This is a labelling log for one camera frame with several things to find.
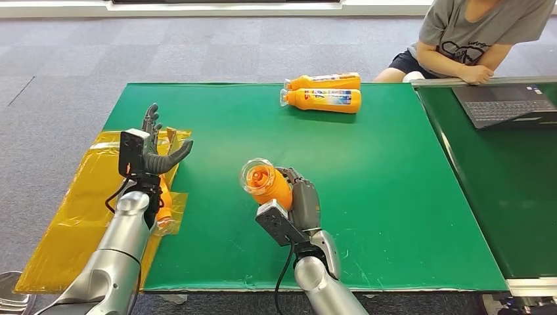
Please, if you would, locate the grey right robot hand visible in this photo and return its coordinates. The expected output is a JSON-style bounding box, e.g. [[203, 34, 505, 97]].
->
[[274, 167, 323, 234]]

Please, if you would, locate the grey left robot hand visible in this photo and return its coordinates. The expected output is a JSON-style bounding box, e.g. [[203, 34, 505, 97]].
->
[[140, 102, 194, 176]]

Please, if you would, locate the person's right hand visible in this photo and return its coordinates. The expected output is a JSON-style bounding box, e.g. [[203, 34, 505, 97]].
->
[[458, 65, 495, 85]]

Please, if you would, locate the orange bottle with clear cap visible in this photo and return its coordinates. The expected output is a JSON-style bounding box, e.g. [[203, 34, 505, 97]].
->
[[239, 157, 294, 212]]

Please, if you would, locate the orange bottle with white label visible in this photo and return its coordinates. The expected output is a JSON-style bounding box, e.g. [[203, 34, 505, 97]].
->
[[154, 173, 179, 236]]

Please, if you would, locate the orange bottle with blue label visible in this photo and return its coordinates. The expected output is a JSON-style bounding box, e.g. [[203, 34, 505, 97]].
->
[[279, 87, 363, 114]]

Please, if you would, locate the orange bottle with narrow label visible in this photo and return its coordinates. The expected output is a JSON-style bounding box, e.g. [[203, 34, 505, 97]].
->
[[283, 72, 361, 91]]

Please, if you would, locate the dark grey laptop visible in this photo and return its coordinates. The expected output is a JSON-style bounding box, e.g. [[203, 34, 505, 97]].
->
[[451, 83, 557, 130]]

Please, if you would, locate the person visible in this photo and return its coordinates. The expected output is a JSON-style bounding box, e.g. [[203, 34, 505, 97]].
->
[[373, 0, 557, 85]]

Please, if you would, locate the green table mat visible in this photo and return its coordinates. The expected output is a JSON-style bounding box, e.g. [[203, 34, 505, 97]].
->
[[103, 82, 509, 293]]

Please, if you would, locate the green table with metal rim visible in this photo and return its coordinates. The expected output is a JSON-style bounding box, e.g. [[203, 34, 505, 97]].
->
[[411, 77, 557, 299]]

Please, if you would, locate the yellow plastic sheet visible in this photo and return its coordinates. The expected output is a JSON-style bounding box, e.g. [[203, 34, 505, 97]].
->
[[14, 128, 194, 295]]

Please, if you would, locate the white paper scrap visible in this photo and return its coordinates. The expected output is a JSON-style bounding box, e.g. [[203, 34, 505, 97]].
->
[[158, 294, 189, 306]]

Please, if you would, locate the silver metal base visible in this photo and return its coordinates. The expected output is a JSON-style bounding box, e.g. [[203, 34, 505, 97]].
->
[[0, 271, 37, 315]]

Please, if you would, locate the dark equipment under table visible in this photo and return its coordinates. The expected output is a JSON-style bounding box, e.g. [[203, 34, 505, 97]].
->
[[481, 293, 557, 315]]

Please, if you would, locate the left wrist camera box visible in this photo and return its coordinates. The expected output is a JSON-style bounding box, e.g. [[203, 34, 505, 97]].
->
[[118, 129, 151, 179]]

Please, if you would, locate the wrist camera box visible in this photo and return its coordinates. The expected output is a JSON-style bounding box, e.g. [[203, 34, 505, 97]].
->
[[118, 129, 151, 179], [255, 199, 310, 248]]

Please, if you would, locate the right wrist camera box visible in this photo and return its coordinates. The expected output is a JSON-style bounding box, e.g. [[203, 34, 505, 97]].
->
[[255, 199, 310, 248]]

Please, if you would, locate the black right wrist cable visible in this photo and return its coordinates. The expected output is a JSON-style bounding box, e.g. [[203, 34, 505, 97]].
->
[[274, 241, 298, 315]]

